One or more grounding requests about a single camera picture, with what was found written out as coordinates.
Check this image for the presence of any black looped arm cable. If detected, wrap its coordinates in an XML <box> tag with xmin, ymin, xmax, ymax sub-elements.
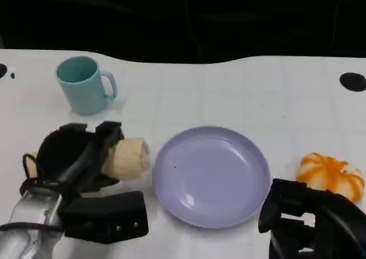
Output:
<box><xmin>19</xmin><ymin>153</ymin><xmax>39</xmax><ymax>197</ymax></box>

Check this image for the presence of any large black table grommet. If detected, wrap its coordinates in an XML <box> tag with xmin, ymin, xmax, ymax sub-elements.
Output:
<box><xmin>339</xmin><ymin>72</ymin><xmax>366</xmax><ymax>93</ymax></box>

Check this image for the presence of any lilac plate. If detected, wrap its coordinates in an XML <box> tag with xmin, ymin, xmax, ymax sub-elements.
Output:
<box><xmin>152</xmin><ymin>125</ymin><xmax>271</xmax><ymax>229</ymax></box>

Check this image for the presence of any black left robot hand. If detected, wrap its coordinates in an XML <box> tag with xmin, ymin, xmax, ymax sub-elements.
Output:
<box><xmin>35</xmin><ymin>121</ymin><xmax>126</xmax><ymax>198</ymax></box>

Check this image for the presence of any pale green mug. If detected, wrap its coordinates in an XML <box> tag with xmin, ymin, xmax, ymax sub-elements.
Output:
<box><xmin>55</xmin><ymin>55</ymin><xmax>118</xmax><ymax>116</ymax></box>

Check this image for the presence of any black backdrop cloth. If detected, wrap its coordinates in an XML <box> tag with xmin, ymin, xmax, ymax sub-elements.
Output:
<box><xmin>0</xmin><ymin>0</ymin><xmax>366</xmax><ymax>65</ymax></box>

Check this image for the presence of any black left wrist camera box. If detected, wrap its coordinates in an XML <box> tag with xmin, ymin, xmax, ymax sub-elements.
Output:
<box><xmin>60</xmin><ymin>190</ymin><xmax>149</xmax><ymax>244</ymax></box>

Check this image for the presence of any orange and white bread roll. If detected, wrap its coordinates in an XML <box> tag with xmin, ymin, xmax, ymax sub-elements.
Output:
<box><xmin>296</xmin><ymin>152</ymin><xmax>365</xmax><ymax>204</ymax></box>

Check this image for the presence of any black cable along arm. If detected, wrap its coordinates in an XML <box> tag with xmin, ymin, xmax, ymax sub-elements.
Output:
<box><xmin>0</xmin><ymin>222</ymin><xmax>65</xmax><ymax>233</ymax></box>

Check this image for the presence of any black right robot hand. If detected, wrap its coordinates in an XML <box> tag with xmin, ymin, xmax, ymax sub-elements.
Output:
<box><xmin>258</xmin><ymin>178</ymin><xmax>366</xmax><ymax>259</ymax></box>

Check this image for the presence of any beige towel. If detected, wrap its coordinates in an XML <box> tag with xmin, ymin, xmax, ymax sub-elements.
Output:
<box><xmin>27</xmin><ymin>137</ymin><xmax>151</xmax><ymax>182</ymax></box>

